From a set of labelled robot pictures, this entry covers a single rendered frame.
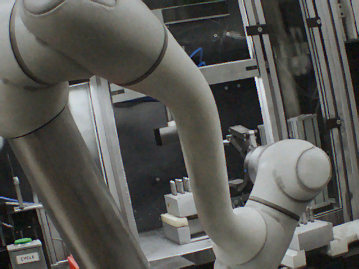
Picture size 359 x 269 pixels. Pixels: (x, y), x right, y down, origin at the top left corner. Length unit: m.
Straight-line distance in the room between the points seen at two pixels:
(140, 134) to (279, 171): 1.02
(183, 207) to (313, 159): 0.76
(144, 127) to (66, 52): 1.38
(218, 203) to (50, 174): 0.27
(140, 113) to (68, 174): 1.23
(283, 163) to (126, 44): 0.46
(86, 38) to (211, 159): 0.33
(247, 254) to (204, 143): 0.25
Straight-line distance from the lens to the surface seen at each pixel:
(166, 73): 0.98
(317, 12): 2.00
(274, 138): 1.92
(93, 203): 1.07
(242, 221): 1.24
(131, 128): 2.26
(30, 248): 1.67
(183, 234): 1.97
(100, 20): 0.87
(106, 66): 0.92
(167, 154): 2.28
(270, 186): 1.30
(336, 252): 1.79
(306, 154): 1.27
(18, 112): 0.99
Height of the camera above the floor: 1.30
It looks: 3 degrees down
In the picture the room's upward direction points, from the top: 11 degrees counter-clockwise
